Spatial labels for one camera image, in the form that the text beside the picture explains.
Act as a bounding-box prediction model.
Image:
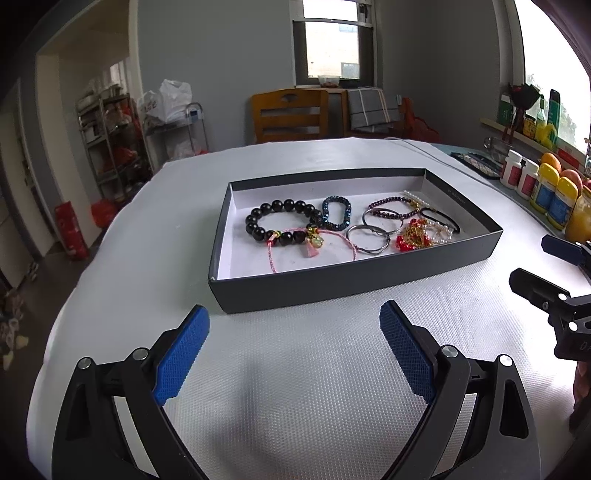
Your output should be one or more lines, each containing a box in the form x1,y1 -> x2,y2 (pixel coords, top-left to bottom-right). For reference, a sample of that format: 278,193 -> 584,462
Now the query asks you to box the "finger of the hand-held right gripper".
509,268 -> 578,324
541,234 -> 591,268

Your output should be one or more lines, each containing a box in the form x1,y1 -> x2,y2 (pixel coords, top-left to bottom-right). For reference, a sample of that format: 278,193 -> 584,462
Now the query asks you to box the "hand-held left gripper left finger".
51,304 -> 211,480

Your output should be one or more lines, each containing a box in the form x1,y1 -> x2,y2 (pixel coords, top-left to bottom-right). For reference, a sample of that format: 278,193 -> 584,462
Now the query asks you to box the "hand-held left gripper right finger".
379,300 -> 541,480

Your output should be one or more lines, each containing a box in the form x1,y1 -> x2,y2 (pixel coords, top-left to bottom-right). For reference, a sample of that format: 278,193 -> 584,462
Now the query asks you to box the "dark grey jewelry box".
208,167 -> 504,315

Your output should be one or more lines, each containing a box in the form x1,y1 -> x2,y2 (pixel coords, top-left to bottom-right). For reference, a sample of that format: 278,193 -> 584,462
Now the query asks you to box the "silver bangle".
346,224 -> 391,256

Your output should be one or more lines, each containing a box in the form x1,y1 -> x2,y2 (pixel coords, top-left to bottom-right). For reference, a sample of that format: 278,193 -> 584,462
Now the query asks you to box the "red bead gold chain bracelet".
394,219 -> 437,252

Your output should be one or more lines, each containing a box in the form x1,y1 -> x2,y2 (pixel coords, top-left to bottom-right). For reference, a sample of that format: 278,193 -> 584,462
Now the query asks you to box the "black hair tie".
419,207 -> 462,234

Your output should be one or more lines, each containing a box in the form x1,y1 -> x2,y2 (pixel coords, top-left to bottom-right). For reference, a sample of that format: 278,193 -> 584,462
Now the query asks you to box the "pink cord bracelet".
267,224 -> 358,274

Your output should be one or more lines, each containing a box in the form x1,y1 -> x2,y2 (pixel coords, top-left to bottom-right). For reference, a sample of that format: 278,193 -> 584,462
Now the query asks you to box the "blue bead bracelet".
321,196 -> 352,232

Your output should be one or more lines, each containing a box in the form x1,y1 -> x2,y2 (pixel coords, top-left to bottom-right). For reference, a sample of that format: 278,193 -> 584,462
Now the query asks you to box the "person's right hand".
573,361 -> 591,409

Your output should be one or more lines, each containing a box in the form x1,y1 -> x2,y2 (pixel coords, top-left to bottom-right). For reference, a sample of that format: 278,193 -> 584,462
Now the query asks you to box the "honey jar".
564,191 -> 591,243

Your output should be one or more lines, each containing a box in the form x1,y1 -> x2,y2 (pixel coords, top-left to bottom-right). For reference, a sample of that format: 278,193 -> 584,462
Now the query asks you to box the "yellow bottle blue label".
547,176 -> 580,230
530,162 -> 560,215

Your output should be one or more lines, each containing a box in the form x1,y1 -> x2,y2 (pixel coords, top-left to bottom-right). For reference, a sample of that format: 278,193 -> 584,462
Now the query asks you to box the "white bottle red label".
516,159 -> 541,200
501,150 -> 525,189

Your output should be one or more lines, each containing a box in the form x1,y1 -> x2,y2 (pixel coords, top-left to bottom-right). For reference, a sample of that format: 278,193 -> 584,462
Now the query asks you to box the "yellow green bottle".
536,99 -> 557,144

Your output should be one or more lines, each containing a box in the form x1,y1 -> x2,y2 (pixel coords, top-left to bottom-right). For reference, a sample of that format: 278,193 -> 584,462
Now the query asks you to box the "dark flower bouquet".
507,82 -> 542,139

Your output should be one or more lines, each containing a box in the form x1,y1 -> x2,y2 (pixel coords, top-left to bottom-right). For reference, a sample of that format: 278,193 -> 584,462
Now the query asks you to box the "small red bag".
91,199 -> 118,229

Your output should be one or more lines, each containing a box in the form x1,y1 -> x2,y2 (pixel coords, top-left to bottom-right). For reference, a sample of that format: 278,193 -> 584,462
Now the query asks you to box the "red canister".
54,202 -> 90,261

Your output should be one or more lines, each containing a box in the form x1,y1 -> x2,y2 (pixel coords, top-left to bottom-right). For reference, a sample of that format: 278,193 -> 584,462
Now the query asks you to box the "metal cart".
143,102 -> 208,174

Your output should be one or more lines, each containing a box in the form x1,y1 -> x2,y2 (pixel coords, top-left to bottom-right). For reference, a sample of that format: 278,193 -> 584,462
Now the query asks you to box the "metal shelf rack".
76,92 -> 153,204

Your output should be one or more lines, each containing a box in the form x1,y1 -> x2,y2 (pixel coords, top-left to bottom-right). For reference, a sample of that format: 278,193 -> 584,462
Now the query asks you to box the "grey plaid cushion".
347,87 -> 402,131

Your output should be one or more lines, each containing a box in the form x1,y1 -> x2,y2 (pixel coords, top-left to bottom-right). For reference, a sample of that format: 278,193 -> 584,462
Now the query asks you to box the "white plastic bag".
139,79 -> 192,124

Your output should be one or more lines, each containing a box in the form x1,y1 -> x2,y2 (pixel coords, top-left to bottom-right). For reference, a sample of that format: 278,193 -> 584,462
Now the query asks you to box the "wooden chair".
250,89 -> 329,144

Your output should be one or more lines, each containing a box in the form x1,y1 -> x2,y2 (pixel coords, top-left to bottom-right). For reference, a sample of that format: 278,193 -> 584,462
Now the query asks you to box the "black bead bracelet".
245,199 -> 324,245

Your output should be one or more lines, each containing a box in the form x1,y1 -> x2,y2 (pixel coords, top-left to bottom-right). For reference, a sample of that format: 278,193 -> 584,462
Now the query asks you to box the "purple bead bracelet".
368,196 -> 423,213

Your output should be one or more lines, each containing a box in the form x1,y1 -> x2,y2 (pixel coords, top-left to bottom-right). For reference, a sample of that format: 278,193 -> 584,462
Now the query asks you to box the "red bag with handles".
399,97 -> 439,141

